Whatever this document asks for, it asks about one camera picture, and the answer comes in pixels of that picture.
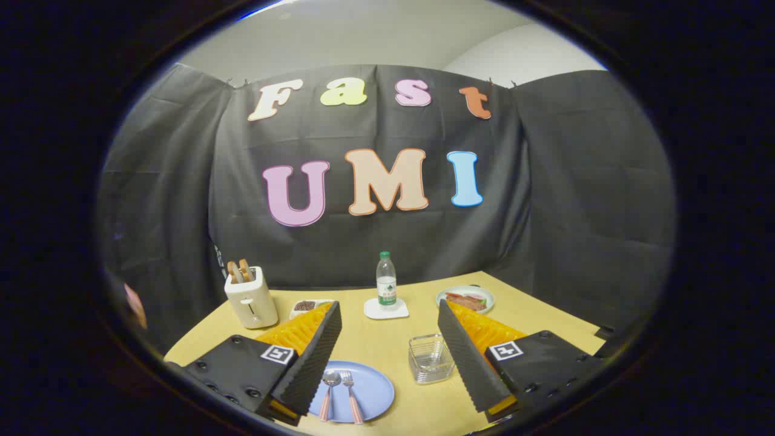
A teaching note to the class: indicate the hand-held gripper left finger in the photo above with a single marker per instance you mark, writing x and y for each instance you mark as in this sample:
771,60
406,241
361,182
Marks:
315,357

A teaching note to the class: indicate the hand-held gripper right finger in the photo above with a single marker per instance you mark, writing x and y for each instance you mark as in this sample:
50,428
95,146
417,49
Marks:
469,363

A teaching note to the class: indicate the white divided dish of beans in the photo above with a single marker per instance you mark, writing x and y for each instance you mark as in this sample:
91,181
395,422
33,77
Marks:
303,306

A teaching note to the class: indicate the sliced meat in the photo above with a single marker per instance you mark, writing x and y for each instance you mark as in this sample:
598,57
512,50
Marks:
469,301

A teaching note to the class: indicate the blue round plate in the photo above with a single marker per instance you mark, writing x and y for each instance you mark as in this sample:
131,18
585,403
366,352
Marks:
375,390

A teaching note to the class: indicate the pale green food plate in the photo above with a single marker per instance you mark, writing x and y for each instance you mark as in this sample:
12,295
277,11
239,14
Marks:
487,293

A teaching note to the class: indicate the white square coaster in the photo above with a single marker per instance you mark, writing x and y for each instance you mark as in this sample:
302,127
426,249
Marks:
372,310

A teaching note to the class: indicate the cream toaster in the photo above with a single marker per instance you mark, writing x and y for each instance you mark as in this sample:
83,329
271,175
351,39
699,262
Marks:
251,303

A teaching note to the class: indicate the clear water bottle green cap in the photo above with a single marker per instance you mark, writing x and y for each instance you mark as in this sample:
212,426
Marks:
386,284

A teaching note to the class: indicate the toasted bread slice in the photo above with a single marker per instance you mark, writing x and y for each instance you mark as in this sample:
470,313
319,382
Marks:
245,269
234,272

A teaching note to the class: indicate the black table edge clamp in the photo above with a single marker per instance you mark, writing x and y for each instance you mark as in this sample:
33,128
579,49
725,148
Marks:
604,333

